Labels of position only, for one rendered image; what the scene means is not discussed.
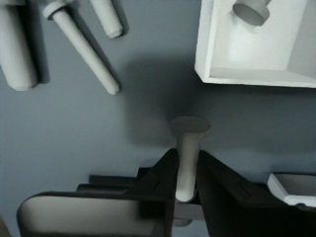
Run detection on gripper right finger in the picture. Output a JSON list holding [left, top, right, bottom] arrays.
[[197, 150, 316, 237]]

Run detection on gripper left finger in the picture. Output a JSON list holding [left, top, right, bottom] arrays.
[[17, 148, 179, 237]]

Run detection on white block with black holes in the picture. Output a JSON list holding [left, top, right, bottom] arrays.
[[267, 174, 316, 206]]

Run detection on dark grey clevis fork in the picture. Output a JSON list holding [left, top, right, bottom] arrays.
[[76, 168, 198, 228]]

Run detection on white divided tray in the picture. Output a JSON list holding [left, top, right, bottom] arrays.
[[195, 0, 316, 88]]

